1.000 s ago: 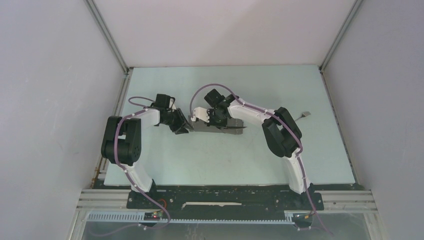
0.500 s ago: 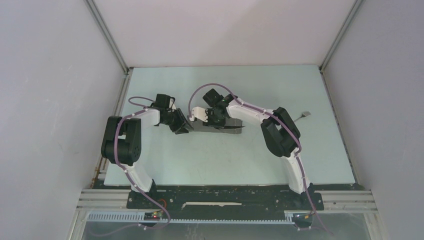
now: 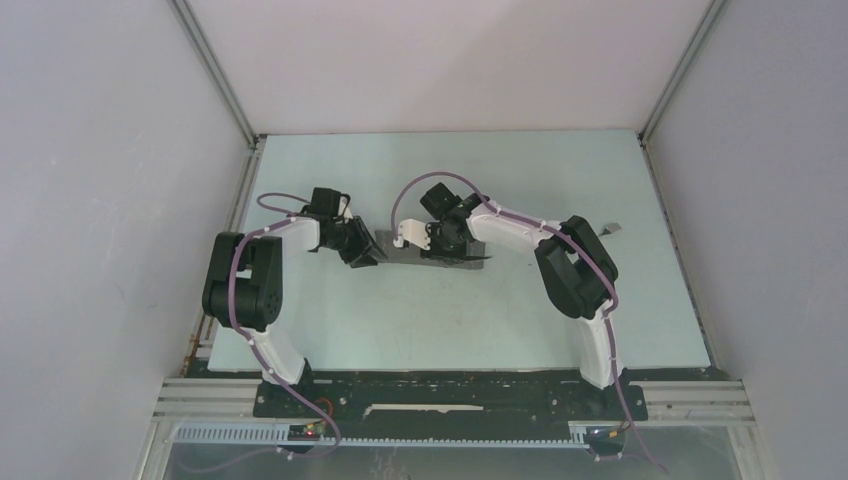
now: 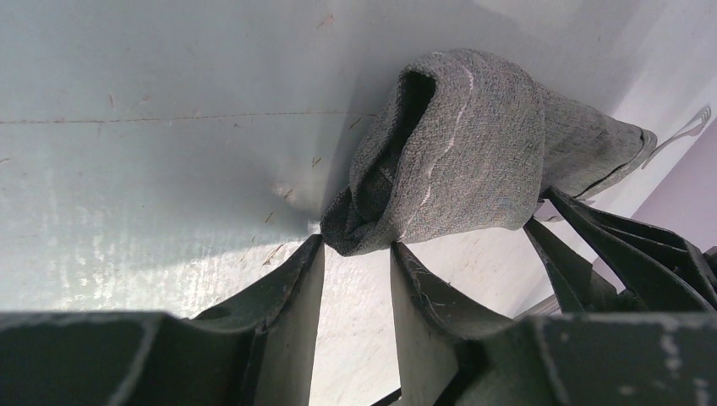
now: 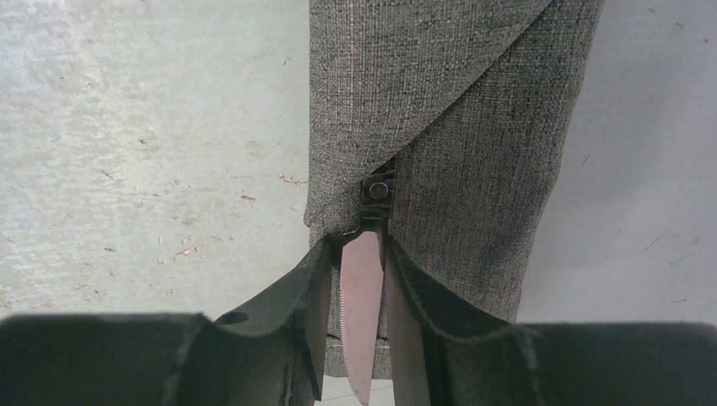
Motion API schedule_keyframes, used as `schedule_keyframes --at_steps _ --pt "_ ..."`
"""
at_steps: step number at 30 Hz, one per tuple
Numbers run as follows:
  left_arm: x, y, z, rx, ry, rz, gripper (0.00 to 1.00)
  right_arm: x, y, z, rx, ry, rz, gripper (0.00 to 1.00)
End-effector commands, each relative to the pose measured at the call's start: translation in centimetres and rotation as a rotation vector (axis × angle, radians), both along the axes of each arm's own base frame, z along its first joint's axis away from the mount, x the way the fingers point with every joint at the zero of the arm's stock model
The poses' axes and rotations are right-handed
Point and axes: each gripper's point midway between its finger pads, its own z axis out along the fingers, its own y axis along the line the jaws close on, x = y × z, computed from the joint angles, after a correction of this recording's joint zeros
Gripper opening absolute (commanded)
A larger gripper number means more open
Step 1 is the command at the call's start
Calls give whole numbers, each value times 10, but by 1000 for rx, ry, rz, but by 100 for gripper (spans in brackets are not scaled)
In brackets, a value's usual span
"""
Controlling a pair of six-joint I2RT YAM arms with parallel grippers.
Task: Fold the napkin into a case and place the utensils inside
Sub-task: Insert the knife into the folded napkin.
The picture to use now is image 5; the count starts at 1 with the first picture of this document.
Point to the grey cloth napkin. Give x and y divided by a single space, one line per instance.
472 100

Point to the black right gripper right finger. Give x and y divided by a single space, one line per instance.
445 351

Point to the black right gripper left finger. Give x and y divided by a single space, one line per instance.
268 351

